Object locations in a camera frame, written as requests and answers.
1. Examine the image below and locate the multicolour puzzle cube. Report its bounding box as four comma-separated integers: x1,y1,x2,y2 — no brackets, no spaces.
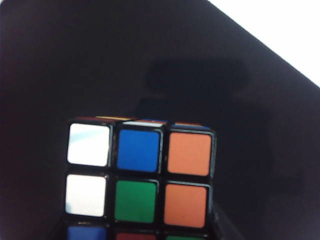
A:
61,115,217,240

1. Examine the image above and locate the black fabric mouse pad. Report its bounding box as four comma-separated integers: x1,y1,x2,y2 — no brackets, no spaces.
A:
0,0,320,240

